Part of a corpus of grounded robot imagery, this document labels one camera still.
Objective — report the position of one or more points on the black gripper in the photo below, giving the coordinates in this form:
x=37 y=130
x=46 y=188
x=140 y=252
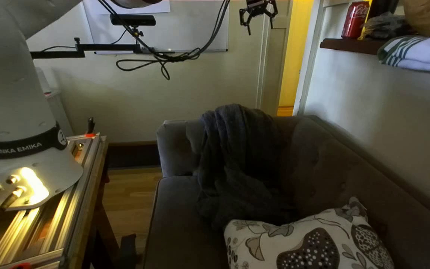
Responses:
x=259 y=3

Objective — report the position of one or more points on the dark grey knit blanket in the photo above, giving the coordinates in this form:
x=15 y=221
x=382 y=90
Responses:
x=239 y=164

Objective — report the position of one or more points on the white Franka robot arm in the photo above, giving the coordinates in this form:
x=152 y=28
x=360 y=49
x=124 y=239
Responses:
x=10 y=99

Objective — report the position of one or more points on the red drink can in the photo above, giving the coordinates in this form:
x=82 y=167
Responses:
x=355 y=19

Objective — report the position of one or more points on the brown wooden shelf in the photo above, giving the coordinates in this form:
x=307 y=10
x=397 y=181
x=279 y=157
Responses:
x=351 y=45

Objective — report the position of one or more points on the dark grey bundle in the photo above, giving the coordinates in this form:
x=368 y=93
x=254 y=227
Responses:
x=383 y=25

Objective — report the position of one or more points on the folded striped white towel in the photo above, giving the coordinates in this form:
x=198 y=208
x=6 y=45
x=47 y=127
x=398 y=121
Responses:
x=418 y=54

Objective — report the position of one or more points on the grey tufted fabric couch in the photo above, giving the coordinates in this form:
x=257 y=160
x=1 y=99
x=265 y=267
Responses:
x=334 y=173

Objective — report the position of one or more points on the leaf patterned white pillow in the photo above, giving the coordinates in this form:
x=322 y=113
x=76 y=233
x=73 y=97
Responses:
x=309 y=240

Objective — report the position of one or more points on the black stereo camera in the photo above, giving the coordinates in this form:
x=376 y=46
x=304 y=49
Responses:
x=133 y=19

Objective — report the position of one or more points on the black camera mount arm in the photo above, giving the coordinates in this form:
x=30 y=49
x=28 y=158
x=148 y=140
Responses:
x=89 y=46

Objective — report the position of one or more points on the aluminium rail robot table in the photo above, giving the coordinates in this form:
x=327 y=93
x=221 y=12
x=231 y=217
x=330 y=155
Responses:
x=50 y=218

